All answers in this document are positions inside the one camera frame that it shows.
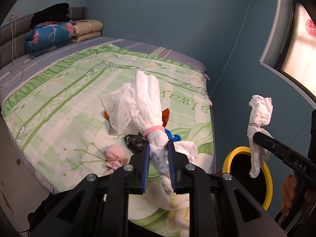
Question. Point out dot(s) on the grey bed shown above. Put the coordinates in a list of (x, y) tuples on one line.
[(148, 47)]

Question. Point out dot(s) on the green floral blanket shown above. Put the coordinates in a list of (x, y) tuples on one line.
[(61, 91)]

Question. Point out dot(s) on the white plastic bag pink band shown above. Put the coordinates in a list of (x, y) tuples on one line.
[(148, 98)]

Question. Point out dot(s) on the black trash bin yellow rim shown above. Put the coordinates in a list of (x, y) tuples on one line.
[(240, 167)]

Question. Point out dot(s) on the folded beige quilt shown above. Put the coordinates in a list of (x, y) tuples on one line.
[(88, 28)]

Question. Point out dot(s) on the white tissue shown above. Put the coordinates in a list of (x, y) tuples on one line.
[(187, 148)]

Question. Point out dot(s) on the grey padded headboard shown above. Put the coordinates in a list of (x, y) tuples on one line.
[(7, 34)]

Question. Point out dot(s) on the folded blue floral quilt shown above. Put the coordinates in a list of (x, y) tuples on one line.
[(47, 37)]

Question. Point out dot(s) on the person's right hand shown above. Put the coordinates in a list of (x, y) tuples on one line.
[(290, 193)]

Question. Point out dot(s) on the pink tissue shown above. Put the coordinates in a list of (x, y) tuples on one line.
[(114, 154)]

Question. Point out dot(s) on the cartoon printed cloth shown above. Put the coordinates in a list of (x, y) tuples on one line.
[(209, 102)]

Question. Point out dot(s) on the wall socket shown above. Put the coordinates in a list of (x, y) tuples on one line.
[(12, 16)]

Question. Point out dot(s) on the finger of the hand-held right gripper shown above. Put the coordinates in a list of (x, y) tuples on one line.
[(271, 145)]

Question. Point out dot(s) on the black plastic bag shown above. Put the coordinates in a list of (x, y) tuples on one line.
[(134, 143)]

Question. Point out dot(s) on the pile of black clothes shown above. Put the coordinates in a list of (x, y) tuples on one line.
[(51, 13)]

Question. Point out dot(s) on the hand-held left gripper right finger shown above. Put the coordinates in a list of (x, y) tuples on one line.
[(172, 167)]

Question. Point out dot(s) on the blue plastic bag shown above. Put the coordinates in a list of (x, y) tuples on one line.
[(172, 135)]

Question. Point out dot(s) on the window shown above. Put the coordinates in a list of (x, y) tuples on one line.
[(303, 42)]

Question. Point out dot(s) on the triangular dark orange wrapper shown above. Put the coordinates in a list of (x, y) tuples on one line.
[(165, 116)]

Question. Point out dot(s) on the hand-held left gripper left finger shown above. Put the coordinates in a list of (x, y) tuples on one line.
[(145, 167)]

